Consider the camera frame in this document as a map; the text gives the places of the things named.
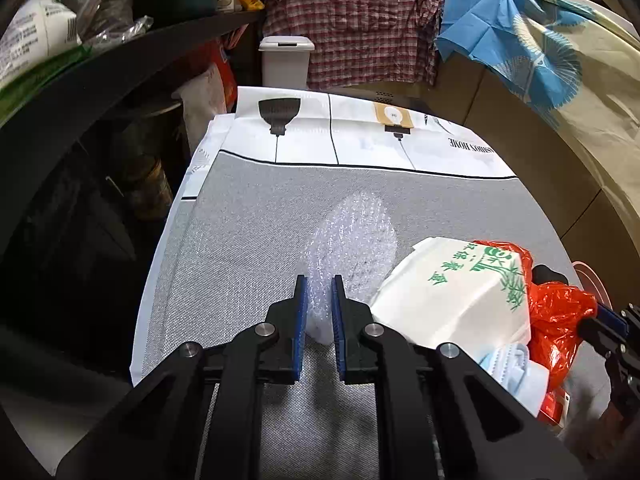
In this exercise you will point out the blue patterned cloth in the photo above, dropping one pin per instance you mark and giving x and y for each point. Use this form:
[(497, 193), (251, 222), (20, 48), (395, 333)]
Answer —
[(515, 45)]

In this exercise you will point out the pink plastic trash bucket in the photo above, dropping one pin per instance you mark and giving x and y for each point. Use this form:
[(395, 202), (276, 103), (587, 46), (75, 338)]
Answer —
[(591, 282)]

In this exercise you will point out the white printed table cover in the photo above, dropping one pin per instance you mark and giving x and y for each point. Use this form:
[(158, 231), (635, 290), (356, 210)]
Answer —
[(299, 127)]

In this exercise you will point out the light blue face mask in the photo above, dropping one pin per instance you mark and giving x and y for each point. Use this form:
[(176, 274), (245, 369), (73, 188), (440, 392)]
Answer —
[(514, 370)]

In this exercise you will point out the red black snack packet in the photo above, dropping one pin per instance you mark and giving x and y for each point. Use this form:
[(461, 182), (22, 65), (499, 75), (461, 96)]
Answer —
[(554, 408)]

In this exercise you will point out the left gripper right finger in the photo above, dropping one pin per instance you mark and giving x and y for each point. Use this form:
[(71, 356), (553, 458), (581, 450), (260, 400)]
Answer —
[(439, 414)]

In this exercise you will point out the cream hanging cloth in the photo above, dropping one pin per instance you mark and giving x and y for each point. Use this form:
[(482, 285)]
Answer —
[(584, 81)]

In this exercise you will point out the clear bubble wrap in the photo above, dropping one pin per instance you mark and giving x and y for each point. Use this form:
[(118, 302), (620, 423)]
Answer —
[(358, 242)]

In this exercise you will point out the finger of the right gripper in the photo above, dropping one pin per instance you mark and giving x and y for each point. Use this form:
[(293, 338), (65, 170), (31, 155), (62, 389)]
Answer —
[(611, 319)]

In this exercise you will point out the orange plastic bag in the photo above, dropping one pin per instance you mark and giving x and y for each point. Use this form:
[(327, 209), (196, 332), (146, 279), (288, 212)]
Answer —
[(555, 310)]

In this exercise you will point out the black metal shelf rack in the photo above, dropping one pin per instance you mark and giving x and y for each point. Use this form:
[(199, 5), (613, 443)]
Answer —
[(89, 169)]

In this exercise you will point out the green white food package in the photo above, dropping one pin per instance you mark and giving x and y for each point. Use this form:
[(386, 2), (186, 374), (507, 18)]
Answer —
[(40, 42)]

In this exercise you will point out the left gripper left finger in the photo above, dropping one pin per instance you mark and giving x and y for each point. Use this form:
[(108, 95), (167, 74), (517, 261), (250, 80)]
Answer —
[(198, 413)]

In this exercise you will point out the white bag green print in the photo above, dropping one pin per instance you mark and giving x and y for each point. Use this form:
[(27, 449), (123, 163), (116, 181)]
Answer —
[(447, 290)]

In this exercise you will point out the red plaid shirt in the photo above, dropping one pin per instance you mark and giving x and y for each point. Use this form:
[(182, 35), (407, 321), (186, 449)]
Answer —
[(362, 41)]

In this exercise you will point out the person's right hand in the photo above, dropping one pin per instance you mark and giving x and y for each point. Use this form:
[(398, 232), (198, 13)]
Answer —
[(594, 437)]

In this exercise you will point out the white lidded bin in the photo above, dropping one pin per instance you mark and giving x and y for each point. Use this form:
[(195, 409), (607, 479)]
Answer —
[(285, 61)]

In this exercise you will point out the grey table cloth mat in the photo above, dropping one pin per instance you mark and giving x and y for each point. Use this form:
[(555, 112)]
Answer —
[(237, 245)]

